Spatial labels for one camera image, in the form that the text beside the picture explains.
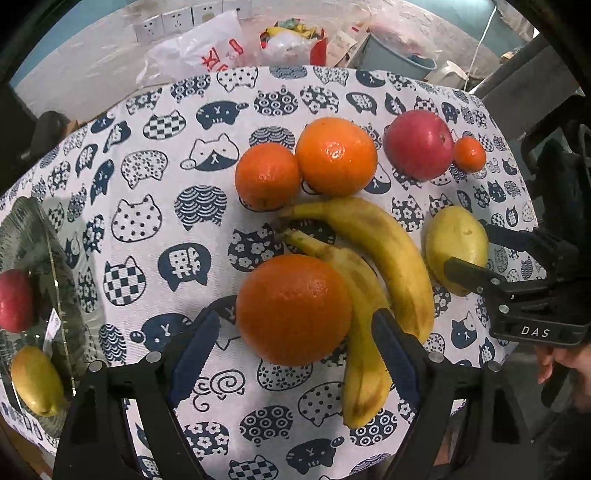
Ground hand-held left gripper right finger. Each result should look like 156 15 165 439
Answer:
372 308 539 480

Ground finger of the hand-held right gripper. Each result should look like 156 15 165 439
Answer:
482 222 580 280
444 257 511 302

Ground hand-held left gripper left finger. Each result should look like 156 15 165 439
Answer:
53 310 221 480

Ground yellow banana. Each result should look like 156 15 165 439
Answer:
278 196 435 347
278 229 394 429

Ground yellow mango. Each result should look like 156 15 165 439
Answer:
424 204 489 297
10 345 66 417

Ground tiny tangerine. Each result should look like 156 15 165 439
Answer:
452 136 487 173

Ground large orange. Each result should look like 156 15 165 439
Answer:
235 254 353 367

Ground red apple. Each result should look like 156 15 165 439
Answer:
0 269 36 332
384 109 455 182

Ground glass plate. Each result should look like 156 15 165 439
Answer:
0 196 108 439

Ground medium orange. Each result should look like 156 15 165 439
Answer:
294 117 378 196

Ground small orange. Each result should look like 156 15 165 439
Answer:
235 142 302 210

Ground person's right hand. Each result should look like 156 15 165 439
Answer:
536 339 591 411

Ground cat print tablecloth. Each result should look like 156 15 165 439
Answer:
0 65 539 480

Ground grey metal beam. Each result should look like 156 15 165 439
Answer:
475 31 570 97

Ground white plastic stool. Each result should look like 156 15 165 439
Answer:
428 60 468 87

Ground blue-grey bucket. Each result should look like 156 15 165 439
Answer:
355 28 439 82

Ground cardboard packaging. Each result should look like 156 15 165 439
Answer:
325 25 370 68

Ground black chair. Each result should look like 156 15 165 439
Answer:
18 111 71 163

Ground red bag with colourful items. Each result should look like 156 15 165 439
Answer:
259 17 328 66

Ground white plastic bag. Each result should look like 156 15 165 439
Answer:
136 10 252 87

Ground white cable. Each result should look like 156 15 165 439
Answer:
465 4 500 89

